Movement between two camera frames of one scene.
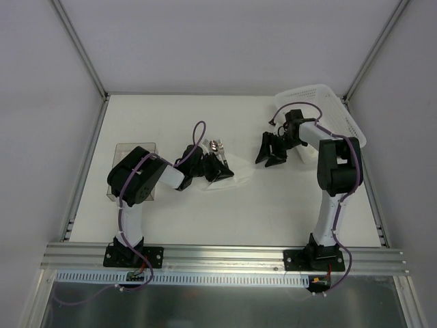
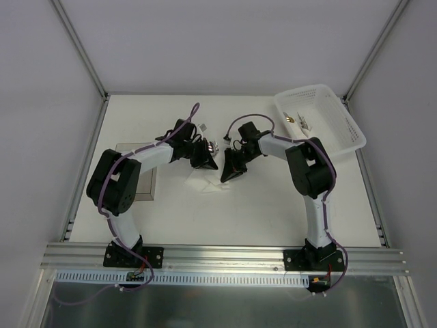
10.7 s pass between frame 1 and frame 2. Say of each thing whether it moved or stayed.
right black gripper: moved
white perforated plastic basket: stayed
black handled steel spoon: stayed
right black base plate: stayed
